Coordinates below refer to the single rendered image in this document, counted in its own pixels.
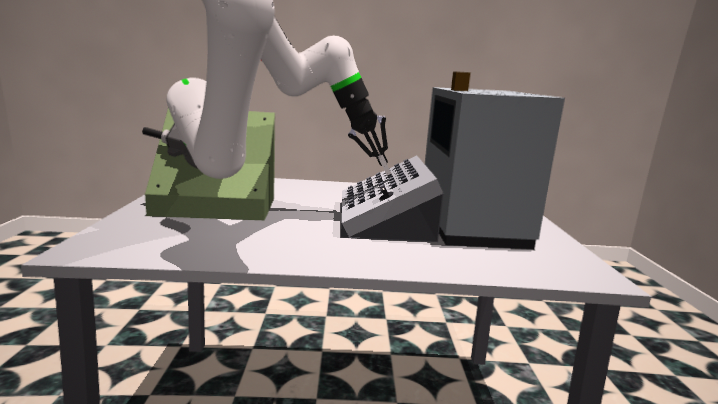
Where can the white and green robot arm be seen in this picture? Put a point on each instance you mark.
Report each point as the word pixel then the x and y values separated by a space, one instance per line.
pixel 237 31

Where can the grey control console with keypad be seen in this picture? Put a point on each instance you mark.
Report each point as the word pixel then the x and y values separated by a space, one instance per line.
pixel 484 182

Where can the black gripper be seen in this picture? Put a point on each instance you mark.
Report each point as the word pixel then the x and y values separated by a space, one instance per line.
pixel 365 124

